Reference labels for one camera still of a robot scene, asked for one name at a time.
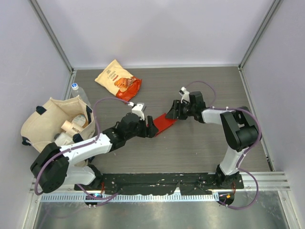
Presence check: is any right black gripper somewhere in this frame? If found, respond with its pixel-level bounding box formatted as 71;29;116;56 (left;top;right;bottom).
165;100;195;120

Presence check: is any red paper box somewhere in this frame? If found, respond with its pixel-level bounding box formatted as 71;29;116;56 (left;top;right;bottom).
153;113;178;137

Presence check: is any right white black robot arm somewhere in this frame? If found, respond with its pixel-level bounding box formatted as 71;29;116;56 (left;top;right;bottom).
165;90;262;188

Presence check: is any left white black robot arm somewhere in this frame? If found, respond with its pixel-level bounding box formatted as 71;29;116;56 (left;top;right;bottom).
30;113;159;195

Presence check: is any cassava chips bag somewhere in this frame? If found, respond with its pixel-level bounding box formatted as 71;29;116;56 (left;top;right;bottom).
95;60;142;101

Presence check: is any beige cylindrical bottle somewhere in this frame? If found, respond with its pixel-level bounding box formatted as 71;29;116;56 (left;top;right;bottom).
61;121;88;137

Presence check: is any clear plastic water bottle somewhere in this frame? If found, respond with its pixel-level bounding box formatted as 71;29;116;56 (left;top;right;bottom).
71;83;91;107

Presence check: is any white pouch in bag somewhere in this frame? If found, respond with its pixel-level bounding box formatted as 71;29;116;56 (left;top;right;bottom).
54;132;73;146

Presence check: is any beige canvas tote bag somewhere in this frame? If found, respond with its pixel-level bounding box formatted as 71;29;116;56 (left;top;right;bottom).
20;96;95;152

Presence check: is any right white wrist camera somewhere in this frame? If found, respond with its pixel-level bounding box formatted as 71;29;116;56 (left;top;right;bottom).
179;87;190;103

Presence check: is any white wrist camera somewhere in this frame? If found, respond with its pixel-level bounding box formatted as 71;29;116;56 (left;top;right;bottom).
128;102;146;121
179;87;190;103

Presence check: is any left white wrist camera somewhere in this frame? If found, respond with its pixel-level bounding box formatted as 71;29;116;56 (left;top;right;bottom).
128;102;146;121

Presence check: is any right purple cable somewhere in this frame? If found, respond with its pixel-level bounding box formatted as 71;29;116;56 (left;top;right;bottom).
183;81;263;210

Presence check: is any purple cable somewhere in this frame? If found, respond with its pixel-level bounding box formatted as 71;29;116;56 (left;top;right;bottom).
183;81;263;210
34;97;134;207

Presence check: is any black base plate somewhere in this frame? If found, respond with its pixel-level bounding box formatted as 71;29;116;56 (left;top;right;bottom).
82;173;244;196

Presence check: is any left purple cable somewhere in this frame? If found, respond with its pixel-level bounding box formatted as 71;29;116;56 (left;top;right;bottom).
34;97;134;207

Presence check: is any aluminium frame rail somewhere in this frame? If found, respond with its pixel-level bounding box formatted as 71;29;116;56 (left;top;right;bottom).
31;167;289;196

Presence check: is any white slotted cable duct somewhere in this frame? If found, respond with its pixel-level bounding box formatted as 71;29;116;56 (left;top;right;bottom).
41;192;219;202

